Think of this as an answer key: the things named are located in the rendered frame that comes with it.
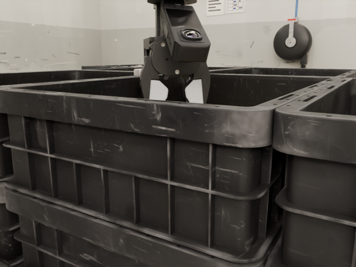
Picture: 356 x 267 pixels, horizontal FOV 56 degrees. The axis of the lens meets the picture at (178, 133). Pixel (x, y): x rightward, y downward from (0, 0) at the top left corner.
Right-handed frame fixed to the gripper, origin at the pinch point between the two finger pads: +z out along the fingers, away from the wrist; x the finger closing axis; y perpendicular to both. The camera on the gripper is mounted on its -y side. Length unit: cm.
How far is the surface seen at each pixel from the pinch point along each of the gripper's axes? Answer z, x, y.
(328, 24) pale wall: -41, -215, 251
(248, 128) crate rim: -6.8, 2.4, -28.8
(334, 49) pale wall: -18, -220, 246
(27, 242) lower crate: 9.0, 19.7, -10.8
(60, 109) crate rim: -6.6, 14.5, -16.8
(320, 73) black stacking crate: -7, -48, 32
